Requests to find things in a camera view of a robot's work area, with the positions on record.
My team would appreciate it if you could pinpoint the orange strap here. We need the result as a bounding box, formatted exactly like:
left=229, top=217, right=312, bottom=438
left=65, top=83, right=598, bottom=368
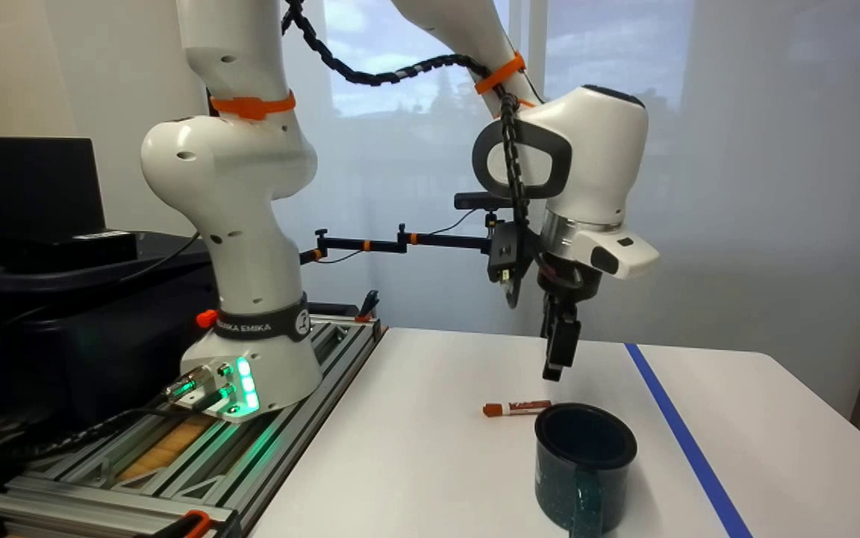
left=205, top=86, right=297, bottom=126
left=472, top=51, right=532, bottom=98

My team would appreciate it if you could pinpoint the black monitor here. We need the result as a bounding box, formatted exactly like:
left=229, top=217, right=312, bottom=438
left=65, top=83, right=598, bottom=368
left=0, top=134, right=109, bottom=264

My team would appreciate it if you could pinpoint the aluminium rail base frame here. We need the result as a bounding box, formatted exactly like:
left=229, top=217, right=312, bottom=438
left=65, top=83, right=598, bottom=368
left=0, top=310, right=387, bottom=538

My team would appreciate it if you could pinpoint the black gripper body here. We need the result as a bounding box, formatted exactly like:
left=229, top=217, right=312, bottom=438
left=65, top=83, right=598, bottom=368
left=532, top=252, right=608, bottom=307

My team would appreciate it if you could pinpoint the black camera boom rod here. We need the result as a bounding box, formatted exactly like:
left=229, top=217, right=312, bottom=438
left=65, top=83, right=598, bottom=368
left=297, top=220, right=499, bottom=265

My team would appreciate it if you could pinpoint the blue tape line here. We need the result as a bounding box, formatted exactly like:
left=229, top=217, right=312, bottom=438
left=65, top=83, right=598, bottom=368
left=620, top=340, right=754, bottom=538

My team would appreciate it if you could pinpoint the black orange clamp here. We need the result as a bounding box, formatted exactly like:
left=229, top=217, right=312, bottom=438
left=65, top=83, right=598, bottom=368
left=353, top=286, right=381, bottom=326

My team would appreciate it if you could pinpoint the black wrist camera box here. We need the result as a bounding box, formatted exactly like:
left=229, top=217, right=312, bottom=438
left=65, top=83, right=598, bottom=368
left=484, top=217, right=542, bottom=286

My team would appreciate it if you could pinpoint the red capped marker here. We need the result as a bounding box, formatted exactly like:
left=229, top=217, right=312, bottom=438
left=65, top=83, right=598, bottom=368
left=480, top=398, right=556, bottom=422

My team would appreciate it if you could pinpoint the small black camera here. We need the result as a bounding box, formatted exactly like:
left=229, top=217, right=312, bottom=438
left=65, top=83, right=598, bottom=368
left=450, top=187, right=514, bottom=216

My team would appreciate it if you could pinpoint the dark blue cup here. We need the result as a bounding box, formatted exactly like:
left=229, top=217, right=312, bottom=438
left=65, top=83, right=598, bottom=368
left=532, top=401, right=639, bottom=538

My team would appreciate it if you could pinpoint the flat black box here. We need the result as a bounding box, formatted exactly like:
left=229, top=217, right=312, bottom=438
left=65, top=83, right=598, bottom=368
left=0, top=228, right=139, bottom=276

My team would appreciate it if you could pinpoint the black cabinet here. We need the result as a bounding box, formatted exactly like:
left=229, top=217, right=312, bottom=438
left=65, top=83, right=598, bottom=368
left=0, top=229, right=223, bottom=491

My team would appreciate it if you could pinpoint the black cable chain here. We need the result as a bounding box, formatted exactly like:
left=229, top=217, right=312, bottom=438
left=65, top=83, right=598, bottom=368
left=278, top=0, right=542, bottom=310

